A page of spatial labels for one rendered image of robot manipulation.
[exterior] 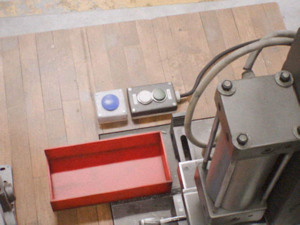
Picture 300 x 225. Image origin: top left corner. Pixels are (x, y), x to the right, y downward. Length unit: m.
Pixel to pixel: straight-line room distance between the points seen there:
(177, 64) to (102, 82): 0.18
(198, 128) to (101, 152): 0.23
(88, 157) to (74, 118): 0.10
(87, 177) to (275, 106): 0.68
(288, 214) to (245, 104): 0.24
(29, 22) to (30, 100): 1.28
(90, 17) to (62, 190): 1.45
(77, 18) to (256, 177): 1.95
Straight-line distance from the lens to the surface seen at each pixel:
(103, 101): 1.35
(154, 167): 1.32
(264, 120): 0.70
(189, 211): 0.99
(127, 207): 1.29
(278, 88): 0.72
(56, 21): 2.66
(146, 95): 1.36
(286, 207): 0.86
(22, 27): 2.66
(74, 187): 1.30
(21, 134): 1.37
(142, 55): 1.46
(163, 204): 1.29
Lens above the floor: 2.11
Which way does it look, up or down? 62 degrees down
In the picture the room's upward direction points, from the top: 5 degrees clockwise
